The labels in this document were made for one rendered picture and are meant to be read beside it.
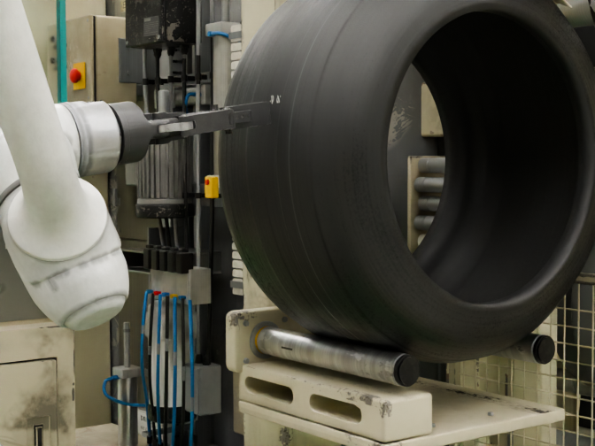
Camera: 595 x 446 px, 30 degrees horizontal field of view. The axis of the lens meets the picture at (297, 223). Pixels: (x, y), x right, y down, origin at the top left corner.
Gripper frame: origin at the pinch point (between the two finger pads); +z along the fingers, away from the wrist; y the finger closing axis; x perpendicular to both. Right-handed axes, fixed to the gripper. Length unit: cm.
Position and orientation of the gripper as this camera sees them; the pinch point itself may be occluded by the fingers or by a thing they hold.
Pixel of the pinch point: (245, 115)
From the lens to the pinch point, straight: 147.0
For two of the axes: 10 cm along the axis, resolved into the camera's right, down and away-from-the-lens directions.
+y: -6.0, -0.4, 8.0
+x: 1.2, 9.8, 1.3
